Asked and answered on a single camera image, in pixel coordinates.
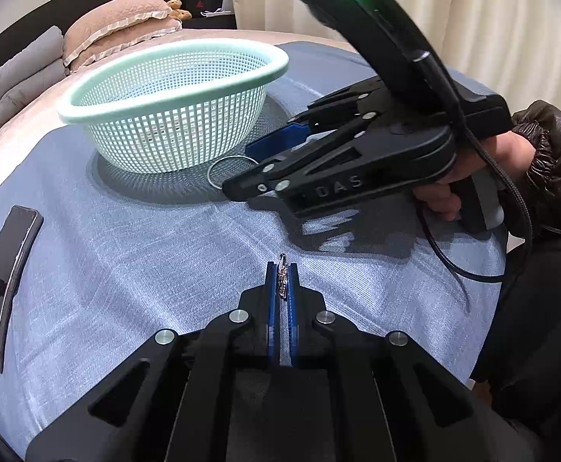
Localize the black nightstand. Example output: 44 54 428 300
181 7 238 30

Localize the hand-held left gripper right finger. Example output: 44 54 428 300
287 264 541 462

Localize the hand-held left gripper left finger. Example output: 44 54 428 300
25 262 281 462

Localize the black braided cable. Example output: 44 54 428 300
412 50 561 311

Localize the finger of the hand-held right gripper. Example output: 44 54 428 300
221 112 399 201
244 78 386 161

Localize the silver hoop earring with pearl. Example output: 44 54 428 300
207 155 257 188

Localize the pink frilled pillow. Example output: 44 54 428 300
63 0 172 65
66 18 184 75

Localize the person's right hand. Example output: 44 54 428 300
412 122 535 222

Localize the cream curtain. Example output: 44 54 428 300
227 0 561 111

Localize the black smartphone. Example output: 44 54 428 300
0 205 44 373

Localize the blue cloth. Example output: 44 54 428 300
0 41 509 458

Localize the grey folded quilt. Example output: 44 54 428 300
0 25 65 121
0 58 67 142

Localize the person's black clothing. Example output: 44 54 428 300
468 231 561 462

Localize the brown teddy bear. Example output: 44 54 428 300
165 0 192 22

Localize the teal plastic mesh basket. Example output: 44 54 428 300
58 39 291 174

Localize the person's right forearm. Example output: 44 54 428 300
506 100 561 239

